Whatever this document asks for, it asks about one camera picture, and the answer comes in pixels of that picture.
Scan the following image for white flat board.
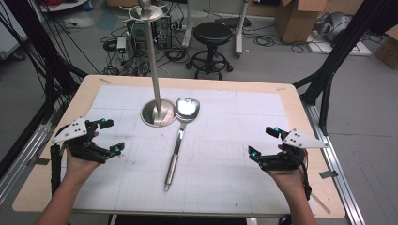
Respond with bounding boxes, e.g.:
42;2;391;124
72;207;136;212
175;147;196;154
305;30;374;57

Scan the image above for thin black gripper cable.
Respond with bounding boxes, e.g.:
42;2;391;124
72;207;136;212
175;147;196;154
295;149;314;202

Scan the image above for loose black floor cables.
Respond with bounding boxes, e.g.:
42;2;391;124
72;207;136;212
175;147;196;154
243;27;305;54

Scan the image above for white round table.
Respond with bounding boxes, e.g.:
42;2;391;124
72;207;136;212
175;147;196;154
38;0;89;13

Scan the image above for black computer tower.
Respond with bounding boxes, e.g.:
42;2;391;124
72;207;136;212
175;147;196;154
127;15;174;51

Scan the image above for aluminium rail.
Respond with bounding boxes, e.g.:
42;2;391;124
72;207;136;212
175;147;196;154
0;102;61;205
300;99;366;225

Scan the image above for person's right hand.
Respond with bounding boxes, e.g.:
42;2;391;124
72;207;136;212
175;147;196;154
266;143;310;195

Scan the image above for wooden stick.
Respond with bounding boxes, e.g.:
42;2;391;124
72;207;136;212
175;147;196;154
311;192;331;216

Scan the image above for flat black device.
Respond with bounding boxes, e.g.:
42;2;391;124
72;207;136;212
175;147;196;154
215;16;253;30

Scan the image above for steel utensil rack stand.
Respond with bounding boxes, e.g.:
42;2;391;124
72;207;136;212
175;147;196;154
120;0;176;128

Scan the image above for tangle of black floor cables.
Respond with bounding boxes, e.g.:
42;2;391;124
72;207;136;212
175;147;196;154
99;18;191;77

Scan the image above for white power adapter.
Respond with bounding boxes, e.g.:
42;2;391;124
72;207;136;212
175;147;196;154
115;36;128;54

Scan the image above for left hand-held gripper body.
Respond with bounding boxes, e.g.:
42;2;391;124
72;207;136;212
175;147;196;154
51;116;109;165

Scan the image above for person's left hand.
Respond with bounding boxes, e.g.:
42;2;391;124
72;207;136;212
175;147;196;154
64;130;101;186

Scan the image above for small cardboard box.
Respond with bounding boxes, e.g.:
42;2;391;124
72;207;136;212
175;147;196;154
373;24;398;70

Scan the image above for black round stool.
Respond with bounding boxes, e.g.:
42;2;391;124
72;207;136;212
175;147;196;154
186;22;235;81

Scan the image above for white grid mat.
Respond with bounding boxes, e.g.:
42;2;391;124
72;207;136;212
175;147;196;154
60;84;314;216

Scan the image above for large open cardboard box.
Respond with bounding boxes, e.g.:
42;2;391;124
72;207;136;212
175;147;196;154
274;0;328;44

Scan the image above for black metal frame stand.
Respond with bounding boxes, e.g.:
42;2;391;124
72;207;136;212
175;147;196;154
293;0;398;136
3;0;89;126

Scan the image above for grey rounded machine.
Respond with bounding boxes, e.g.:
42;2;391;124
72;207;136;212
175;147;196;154
314;11;353;43

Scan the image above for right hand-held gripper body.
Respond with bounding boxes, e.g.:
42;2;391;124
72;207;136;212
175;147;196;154
260;128;330;172

